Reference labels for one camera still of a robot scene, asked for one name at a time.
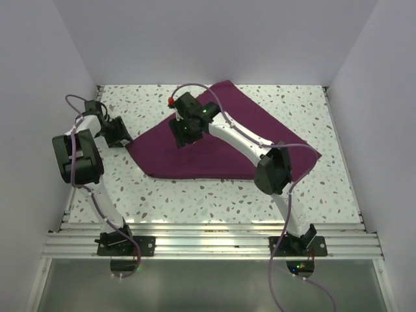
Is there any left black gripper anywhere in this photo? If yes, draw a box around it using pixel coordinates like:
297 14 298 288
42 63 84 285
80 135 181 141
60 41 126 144
97 116 133 148

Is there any purple cloth drape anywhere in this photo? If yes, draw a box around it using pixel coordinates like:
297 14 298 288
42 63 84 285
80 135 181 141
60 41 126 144
126 81 322 179

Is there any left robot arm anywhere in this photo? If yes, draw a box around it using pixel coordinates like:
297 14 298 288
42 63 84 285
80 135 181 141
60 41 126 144
52 100 135 255

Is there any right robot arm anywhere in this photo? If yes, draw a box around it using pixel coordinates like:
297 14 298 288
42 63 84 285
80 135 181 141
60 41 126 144
168 92 317 255

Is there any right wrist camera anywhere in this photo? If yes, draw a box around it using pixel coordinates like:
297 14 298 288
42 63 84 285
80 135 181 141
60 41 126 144
168 97 182 120

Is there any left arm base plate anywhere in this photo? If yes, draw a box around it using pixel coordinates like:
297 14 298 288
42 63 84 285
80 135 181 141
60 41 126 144
94 232 155 257

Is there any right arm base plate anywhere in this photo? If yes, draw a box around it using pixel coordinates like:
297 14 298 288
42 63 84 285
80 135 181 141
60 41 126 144
274 234 328 257

